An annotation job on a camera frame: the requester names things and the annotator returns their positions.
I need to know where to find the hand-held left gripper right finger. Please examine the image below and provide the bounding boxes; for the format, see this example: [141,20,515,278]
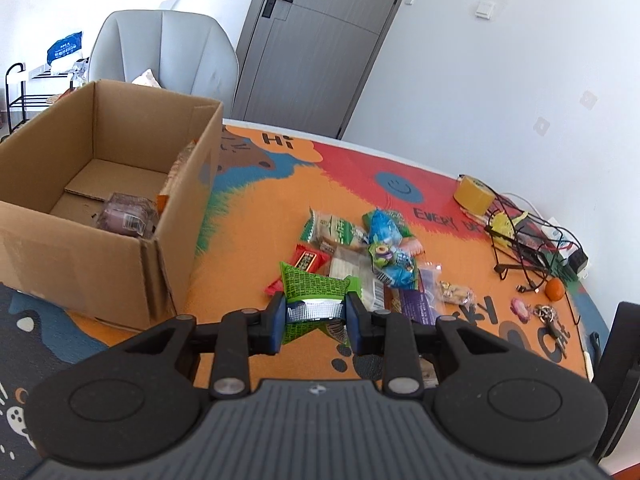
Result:
[345,292,527,401]

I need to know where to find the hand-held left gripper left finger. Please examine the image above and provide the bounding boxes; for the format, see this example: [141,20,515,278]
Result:
[114,292,288,401]

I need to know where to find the white translucent snack packet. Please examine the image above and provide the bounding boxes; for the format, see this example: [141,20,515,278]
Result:
[327,246,387,311]

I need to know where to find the green white bread packet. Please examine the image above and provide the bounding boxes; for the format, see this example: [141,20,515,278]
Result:
[300,206,368,256]

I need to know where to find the brown cardboard box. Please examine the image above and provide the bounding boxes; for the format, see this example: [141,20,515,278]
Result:
[0,79,224,333]

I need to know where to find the red snack packet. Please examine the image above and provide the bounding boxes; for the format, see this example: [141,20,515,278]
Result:
[265,244,332,297]

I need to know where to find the dark purple snack packet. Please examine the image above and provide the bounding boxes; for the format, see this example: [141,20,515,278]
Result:
[390,287,441,328]

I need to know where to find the blue green cartoon snack packet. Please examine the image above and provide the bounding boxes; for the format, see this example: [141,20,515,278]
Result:
[368,241,418,289]

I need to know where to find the small clear plastic packet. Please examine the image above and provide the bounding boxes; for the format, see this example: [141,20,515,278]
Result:
[417,261,446,306]

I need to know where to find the clear nut snack packet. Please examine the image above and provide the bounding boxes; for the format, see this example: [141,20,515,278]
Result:
[436,280,476,308]

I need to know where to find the colourful cartoon printed mat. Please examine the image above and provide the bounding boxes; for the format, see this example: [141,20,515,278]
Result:
[0,120,601,461]

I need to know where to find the yellow tape roll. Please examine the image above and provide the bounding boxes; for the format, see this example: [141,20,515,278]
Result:
[453,175,493,215]

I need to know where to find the yellow toy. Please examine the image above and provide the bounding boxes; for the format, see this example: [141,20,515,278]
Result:
[489,210,529,239]

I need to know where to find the purple clear snack packet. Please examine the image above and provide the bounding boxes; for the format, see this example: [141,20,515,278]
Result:
[94,191,160,238]

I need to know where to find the bunch of keys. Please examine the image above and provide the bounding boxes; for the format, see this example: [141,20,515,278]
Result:
[534,304,565,342]

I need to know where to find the white power strip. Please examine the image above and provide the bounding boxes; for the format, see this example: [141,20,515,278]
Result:
[542,216,591,281]

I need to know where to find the grey door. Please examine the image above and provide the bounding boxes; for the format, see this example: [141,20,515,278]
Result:
[231,0,421,141]

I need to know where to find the black chair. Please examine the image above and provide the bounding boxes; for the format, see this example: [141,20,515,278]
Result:
[592,301,640,467]

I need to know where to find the dotted cream pillow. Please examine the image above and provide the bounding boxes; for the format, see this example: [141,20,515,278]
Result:
[131,69,163,89]

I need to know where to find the grey armchair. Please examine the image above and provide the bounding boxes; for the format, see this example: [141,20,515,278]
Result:
[87,10,240,118]

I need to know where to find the clear plastic bag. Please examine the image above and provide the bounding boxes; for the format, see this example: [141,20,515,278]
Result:
[70,57,92,91]

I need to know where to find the black metal shoe rack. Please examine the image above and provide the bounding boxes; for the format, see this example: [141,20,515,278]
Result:
[0,62,76,143]

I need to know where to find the blue plastic bag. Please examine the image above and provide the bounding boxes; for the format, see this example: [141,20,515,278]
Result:
[46,31,83,64]

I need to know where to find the black wire stand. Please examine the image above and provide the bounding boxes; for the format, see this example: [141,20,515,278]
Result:
[484,195,587,281]

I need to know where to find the black cable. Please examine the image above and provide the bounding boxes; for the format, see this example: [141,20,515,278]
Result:
[516,269,552,294]

